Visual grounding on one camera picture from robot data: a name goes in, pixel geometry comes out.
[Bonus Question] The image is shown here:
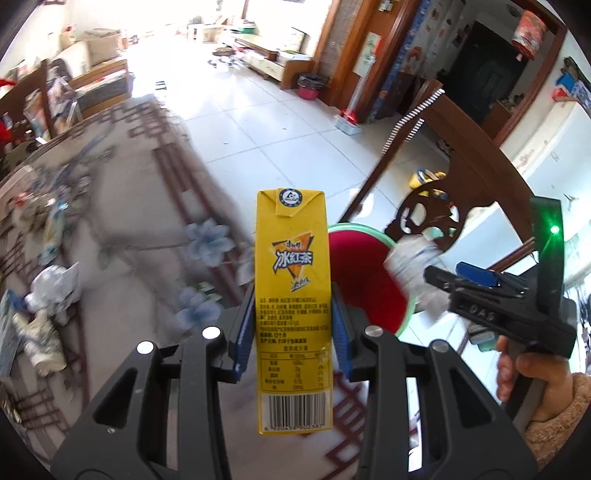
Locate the floral tablecloth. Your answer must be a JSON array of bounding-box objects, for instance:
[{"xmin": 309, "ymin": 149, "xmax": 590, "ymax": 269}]
[{"xmin": 0, "ymin": 95, "xmax": 416, "ymax": 480}]

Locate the carved wooden chair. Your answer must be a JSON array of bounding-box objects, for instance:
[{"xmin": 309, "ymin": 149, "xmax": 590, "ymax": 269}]
[{"xmin": 339, "ymin": 78, "xmax": 542, "ymax": 274}]

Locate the person's right forearm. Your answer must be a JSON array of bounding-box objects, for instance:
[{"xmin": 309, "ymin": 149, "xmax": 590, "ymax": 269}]
[{"xmin": 524, "ymin": 371, "xmax": 591, "ymax": 472}]

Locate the red wastebasket with black liner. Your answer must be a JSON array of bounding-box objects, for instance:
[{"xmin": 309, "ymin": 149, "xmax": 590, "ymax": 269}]
[{"xmin": 295, "ymin": 73, "xmax": 328, "ymax": 100}]

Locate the wooden chair with magazines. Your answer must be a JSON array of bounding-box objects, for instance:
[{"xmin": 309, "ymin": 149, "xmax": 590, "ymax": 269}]
[{"xmin": 0, "ymin": 59, "xmax": 85, "ymax": 154}]

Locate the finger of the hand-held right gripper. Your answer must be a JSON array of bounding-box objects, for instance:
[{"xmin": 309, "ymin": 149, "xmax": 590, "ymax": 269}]
[
  {"xmin": 456, "ymin": 261, "xmax": 527, "ymax": 296},
  {"xmin": 424, "ymin": 265, "xmax": 467, "ymax": 301}
]

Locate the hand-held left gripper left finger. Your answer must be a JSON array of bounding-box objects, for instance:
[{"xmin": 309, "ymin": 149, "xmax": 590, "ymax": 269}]
[{"xmin": 51, "ymin": 287, "xmax": 257, "ymax": 480}]

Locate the clear plastic bottle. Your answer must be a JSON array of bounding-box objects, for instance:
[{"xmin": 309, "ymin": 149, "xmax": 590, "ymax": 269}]
[{"xmin": 384, "ymin": 233, "xmax": 451, "ymax": 320}]

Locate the blue flat box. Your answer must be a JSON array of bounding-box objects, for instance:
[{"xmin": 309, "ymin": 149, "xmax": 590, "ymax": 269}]
[{"xmin": 0, "ymin": 290, "xmax": 25, "ymax": 377}]

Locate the red bin with green rim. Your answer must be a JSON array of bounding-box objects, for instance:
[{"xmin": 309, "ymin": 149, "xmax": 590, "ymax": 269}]
[{"xmin": 327, "ymin": 222, "xmax": 419, "ymax": 343}]

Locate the red lantern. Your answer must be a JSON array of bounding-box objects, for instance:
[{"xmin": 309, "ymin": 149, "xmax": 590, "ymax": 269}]
[{"xmin": 511, "ymin": 10, "xmax": 550, "ymax": 62}]

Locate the wooden tv cabinet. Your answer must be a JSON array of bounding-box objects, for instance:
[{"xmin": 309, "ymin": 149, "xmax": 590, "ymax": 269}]
[{"xmin": 235, "ymin": 33, "xmax": 315, "ymax": 89}]

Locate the wooden sofa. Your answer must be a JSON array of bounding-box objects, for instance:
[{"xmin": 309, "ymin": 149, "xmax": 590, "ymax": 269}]
[{"xmin": 46, "ymin": 28, "xmax": 134, "ymax": 121}]

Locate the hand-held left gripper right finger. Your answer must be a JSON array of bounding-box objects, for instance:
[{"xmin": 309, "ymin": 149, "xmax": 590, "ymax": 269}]
[{"xmin": 331, "ymin": 285, "xmax": 539, "ymax": 480}]

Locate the white coiled cable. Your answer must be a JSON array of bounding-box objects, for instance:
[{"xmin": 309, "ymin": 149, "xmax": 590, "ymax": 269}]
[{"xmin": 382, "ymin": 88, "xmax": 445, "ymax": 154}]

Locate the crumpled white paper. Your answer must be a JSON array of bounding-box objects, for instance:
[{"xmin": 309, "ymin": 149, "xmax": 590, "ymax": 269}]
[{"xmin": 28, "ymin": 263, "xmax": 82, "ymax": 315}]

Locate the yellow floor toy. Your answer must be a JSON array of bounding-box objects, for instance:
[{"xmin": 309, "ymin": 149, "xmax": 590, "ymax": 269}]
[{"xmin": 408, "ymin": 168, "xmax": 447, "ymax": 190}]

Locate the yellow drink carton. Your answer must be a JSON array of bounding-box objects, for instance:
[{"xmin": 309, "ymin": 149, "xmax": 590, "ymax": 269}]
[{"xmin": 256, "ymin": 187, "xmax": 334, "ymax": 435}]

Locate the person's right hand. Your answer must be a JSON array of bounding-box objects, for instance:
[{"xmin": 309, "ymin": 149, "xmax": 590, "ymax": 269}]
[{"xmin": 496, "ymin": 335, "xmax": 573, "ymax": 423}]

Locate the blue white snack packet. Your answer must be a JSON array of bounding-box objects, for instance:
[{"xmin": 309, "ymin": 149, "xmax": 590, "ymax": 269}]
[{"xmin": 39, "ymin": 202, "xmax": 66, "ymax": 267}]

